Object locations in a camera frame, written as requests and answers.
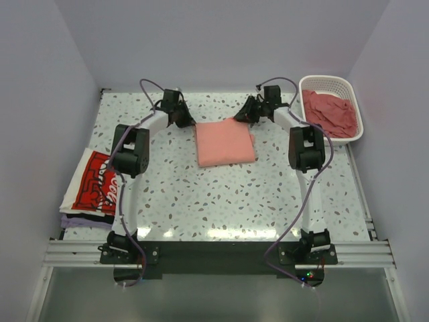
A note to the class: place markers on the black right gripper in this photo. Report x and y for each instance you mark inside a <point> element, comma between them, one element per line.
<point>246,113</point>

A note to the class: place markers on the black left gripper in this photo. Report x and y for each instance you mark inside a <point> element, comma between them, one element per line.
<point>189,121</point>

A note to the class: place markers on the salmon pink t shirt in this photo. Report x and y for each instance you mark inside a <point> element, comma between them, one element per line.
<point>223,142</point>

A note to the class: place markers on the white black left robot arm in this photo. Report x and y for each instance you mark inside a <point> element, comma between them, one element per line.
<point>130,157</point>

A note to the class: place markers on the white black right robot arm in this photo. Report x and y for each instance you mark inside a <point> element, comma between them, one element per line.
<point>306,155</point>

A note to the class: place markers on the white plastic laundry basket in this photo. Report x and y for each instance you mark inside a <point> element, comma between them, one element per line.
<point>337,86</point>

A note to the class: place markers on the dark pink crumpled shirt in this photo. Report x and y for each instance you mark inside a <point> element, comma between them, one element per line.
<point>335,115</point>

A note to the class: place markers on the red white printed folded shirt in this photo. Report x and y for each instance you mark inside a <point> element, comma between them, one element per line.
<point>97,186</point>

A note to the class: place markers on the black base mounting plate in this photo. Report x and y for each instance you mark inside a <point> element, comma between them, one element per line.
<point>216,258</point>

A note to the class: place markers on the lavender folded shirt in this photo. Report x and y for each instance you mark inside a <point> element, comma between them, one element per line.
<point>84,220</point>

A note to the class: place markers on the aluminium extrusion rail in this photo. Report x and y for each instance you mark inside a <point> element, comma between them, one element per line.
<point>349,254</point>

